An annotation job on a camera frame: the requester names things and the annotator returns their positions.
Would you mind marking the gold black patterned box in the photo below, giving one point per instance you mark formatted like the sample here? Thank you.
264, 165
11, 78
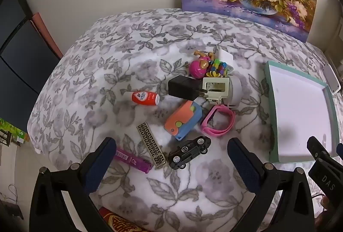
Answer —
151, 145

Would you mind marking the teal tray white inside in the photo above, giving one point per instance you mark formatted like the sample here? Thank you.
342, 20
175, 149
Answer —
300, 108

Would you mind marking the black toy car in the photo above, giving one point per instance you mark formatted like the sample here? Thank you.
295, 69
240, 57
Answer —
187, 151

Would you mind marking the small red drink bottle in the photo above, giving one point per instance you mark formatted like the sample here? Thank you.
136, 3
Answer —
144, 97

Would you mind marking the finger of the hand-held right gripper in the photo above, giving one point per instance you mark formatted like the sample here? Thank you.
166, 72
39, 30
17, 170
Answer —
319, 150
325, 175

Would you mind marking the colourful plastic block toy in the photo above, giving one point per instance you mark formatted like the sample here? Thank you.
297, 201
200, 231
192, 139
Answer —
218, 68

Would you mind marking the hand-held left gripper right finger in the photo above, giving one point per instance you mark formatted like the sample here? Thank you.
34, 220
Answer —
243, 165

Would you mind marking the white power adapter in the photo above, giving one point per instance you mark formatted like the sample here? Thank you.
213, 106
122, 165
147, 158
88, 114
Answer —
225, 55

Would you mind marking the red gold packet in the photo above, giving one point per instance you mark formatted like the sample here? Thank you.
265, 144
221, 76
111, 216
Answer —
118, 222

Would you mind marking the cream plastic hair clip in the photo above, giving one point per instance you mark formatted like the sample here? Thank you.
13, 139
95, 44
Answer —
227, 90

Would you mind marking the green box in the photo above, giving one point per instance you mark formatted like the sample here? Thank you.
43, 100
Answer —
10, 127

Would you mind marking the white flat device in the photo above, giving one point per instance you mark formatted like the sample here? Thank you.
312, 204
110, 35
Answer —
331, 79

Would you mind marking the dark cabinet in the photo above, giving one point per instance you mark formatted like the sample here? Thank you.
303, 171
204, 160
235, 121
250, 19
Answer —
18, 60

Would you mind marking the person's right hand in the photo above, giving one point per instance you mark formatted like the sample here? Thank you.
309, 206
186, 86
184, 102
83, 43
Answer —
327, 202

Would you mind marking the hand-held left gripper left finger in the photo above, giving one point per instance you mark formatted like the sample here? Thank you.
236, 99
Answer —
100, 165

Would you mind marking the floral grey white blanket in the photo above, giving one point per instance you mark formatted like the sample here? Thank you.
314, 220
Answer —
107, 60

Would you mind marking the black plug charger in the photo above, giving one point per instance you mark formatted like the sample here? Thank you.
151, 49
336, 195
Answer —
183, 87

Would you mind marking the pink snail toy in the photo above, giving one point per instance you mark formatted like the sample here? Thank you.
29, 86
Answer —
197, 68

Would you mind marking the purple tube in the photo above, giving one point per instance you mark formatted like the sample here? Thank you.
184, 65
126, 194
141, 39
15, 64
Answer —
131, 160

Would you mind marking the white round band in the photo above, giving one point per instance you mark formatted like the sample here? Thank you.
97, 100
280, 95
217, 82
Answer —
235, 90

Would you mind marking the orange blue toy knife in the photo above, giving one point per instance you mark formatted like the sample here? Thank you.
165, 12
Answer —
182, 119

